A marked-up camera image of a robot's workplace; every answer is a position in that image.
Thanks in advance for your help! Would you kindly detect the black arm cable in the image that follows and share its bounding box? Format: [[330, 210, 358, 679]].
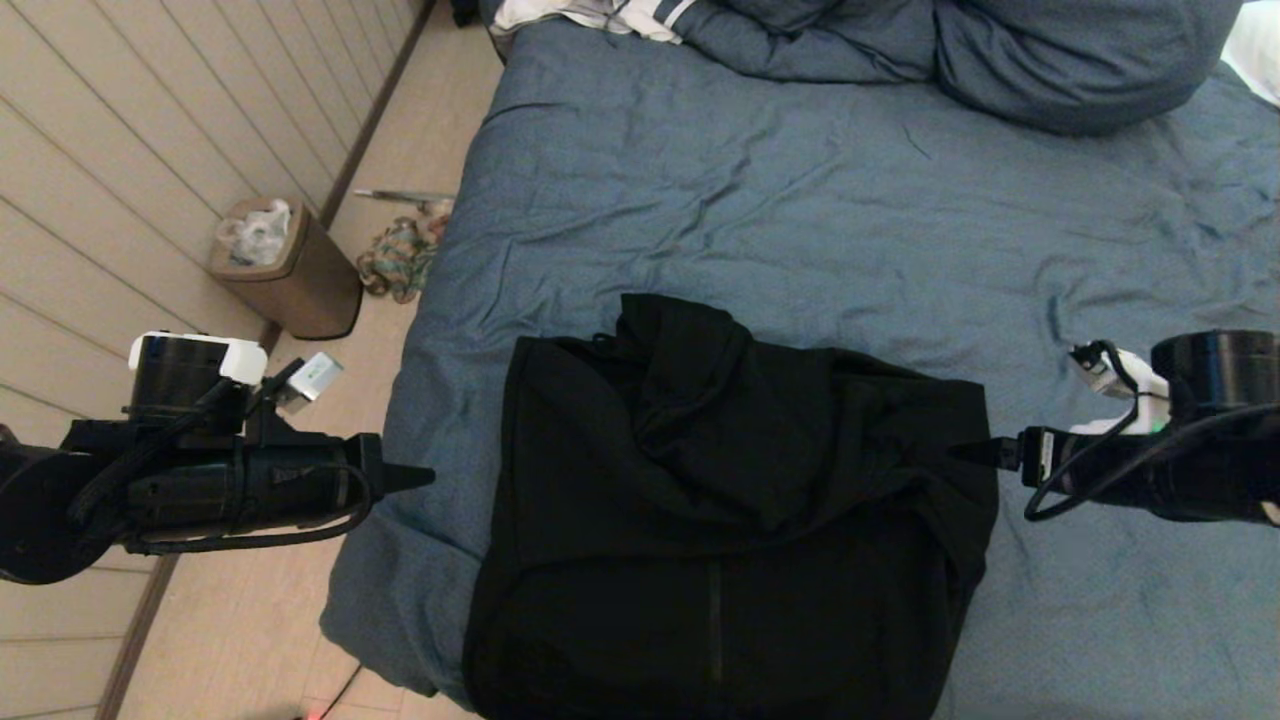
[[1022, 340, 1280, 524], [118, 463, 378, 557]]

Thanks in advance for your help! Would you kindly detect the white pillow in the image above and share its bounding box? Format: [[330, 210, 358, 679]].
[[1222, 0, 1280, 109]]

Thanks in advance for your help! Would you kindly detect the blue bed cover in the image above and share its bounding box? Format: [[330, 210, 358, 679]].
[[320, 20, 1280, 720]]

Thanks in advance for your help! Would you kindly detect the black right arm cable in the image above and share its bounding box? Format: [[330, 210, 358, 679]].
[[1022, 340, 1280, 524]]

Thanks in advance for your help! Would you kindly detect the bunched blue duvet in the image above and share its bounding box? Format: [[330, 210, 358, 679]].
[[675, 0, 1246, 138]]

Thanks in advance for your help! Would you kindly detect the clear plastic bin bag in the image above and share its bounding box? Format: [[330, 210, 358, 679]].
[[216, 200, 293, 269]]

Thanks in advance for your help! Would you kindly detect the brown trash bin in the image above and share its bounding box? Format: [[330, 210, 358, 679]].
[[207, 197, 363, 341]]

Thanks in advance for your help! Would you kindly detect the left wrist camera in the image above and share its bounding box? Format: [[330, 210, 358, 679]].
[[245, 352, 345, 446]]

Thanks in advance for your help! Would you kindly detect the multicoloured cloth bundle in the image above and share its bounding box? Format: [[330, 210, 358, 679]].
[[357, 215, 446, 305]]

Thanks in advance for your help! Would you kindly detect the white striped garment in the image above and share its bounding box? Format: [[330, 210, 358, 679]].
[[490, 0, 701, 47]]

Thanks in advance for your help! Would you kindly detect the black hoodie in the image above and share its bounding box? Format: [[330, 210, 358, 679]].
[[463, 293, 1001, 720]]

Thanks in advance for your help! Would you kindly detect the thin grey rod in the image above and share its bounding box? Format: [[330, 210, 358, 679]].
[[353, 187, 456, 205]]

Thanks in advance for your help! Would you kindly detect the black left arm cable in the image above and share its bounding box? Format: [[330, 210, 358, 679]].
[[118, 463, 378, 557]]

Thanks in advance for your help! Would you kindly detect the floor cable with red light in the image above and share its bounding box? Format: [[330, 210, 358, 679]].
[[300, 663, 363, 720]]

